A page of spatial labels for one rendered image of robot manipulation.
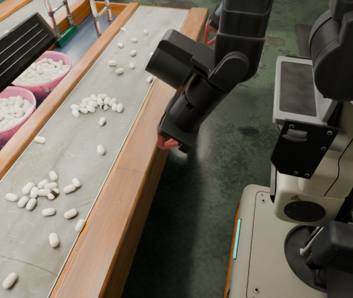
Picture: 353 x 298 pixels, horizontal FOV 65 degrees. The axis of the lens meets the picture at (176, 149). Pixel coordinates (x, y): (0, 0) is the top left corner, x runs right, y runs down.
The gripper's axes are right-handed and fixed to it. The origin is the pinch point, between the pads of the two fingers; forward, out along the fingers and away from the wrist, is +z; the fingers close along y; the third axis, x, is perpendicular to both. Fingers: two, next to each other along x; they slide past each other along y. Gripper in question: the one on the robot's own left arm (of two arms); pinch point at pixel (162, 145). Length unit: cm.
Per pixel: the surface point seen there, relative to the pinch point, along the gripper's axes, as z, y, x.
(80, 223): 30.5, 10.0, -5.9
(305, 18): 52, -329, 114
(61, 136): 42, -18, -25
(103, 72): 44, -57, -28
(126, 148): 28.9, -16.4, -4.4
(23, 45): 10.9, -15.3, -38.0
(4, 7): 80, -102, -101
